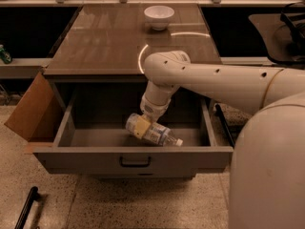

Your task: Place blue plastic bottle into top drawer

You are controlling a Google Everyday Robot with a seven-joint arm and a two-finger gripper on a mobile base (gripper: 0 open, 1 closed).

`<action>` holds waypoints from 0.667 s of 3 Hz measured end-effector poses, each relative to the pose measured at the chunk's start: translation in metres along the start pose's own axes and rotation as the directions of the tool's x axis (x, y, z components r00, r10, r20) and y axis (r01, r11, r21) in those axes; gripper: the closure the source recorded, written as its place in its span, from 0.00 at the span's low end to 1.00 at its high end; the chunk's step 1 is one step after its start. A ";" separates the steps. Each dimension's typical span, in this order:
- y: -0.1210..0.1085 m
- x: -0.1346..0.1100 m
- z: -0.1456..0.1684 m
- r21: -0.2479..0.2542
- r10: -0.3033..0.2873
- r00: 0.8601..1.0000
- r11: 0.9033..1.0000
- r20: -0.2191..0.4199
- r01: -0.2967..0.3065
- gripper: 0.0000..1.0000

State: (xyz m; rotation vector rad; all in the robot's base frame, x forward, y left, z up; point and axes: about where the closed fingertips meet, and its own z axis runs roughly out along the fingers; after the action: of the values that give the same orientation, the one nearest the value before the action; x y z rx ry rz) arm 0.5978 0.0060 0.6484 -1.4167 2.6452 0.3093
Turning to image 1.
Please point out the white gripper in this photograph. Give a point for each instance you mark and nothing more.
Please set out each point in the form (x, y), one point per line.
(152, 109)

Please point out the clear plastic water bottle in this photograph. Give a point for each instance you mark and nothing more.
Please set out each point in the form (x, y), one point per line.
(157, 134)

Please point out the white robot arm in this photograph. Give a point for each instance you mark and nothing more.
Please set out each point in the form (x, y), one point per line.
(267, 177)

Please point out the open grey top drawer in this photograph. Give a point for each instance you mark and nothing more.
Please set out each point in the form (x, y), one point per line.
(92, 136)

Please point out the grey cabinet with brown top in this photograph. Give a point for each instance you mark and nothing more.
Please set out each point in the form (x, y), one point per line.
(111, 42)

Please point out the green bottle on shelf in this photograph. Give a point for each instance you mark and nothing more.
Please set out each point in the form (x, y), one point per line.
(4, 55)

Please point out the black base leg right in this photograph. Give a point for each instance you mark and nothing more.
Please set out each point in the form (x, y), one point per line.
(225, 125)

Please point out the black base leg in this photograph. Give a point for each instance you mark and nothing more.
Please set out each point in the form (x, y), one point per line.
(31, 198)
(225, 125)

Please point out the grey side shelf right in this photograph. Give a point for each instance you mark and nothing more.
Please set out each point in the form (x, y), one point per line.
(246, 61)

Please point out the grey side shelf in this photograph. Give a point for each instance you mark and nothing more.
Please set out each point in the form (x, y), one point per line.
(246, 61)
(23, 68)

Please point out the white ceramic bowl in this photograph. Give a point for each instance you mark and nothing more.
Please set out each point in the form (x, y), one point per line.
(158, 17)

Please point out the black base leg lower left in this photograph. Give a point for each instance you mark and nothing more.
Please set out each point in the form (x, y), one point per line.
(31, 198)

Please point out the grey side shelf left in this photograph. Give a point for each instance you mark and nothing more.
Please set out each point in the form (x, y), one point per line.
(23, 68)

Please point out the dark chair at right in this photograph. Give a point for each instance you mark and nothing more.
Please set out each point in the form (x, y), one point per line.
(283, 34)

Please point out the black drawer handle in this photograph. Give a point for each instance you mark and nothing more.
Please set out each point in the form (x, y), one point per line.
(134, 163)

